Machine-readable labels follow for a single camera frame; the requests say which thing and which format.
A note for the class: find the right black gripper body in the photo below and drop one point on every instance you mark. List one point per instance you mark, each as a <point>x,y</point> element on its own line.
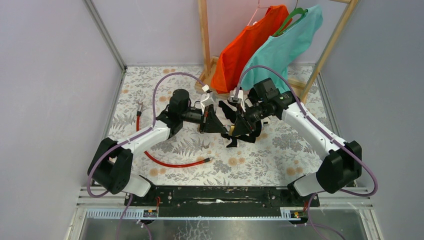
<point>255,112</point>

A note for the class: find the green hanger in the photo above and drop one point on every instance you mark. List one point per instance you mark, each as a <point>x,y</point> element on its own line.
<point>287,23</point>

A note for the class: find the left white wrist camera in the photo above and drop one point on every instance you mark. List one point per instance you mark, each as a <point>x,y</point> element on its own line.
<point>208,98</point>

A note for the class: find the brass padlock with shackle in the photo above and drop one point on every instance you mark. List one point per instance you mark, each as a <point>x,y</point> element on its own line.
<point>230,129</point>

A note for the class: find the aluminium rail frame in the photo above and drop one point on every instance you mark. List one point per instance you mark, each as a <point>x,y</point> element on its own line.
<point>340,216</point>

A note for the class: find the floral table mat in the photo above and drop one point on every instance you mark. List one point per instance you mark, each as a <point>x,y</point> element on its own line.
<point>278,157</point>

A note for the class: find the orange t-shirt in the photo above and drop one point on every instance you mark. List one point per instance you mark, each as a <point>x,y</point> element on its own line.
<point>235,56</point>

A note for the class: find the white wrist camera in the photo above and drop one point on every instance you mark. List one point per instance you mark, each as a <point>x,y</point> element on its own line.
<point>208,98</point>
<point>236,96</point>

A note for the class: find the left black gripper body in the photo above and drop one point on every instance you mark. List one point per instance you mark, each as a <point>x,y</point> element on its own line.
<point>194,115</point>

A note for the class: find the black white striped cloth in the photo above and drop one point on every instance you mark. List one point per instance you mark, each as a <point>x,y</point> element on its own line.
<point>229,110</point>

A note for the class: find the teal t-shirt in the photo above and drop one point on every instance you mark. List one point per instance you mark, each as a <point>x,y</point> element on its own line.
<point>274,56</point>

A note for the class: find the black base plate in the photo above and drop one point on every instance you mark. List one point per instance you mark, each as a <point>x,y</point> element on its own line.
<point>221,201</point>

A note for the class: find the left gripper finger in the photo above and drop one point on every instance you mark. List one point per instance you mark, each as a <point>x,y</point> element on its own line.
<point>205,125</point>
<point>213,123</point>

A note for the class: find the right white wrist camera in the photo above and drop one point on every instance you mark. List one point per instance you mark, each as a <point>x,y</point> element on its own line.
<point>236,96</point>

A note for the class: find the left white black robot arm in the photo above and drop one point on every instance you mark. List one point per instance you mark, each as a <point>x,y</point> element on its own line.
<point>111,166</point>

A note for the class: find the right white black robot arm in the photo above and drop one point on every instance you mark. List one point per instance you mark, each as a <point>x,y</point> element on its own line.
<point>340,159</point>

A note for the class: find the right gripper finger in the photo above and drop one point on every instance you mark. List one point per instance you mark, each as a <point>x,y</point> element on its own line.
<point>251,127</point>
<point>241,125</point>

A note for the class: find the pink hanger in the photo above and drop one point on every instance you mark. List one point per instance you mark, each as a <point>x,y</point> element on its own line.
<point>260,8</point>

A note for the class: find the wooden clothes rack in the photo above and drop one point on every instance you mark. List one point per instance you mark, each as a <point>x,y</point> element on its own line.
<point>302,89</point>

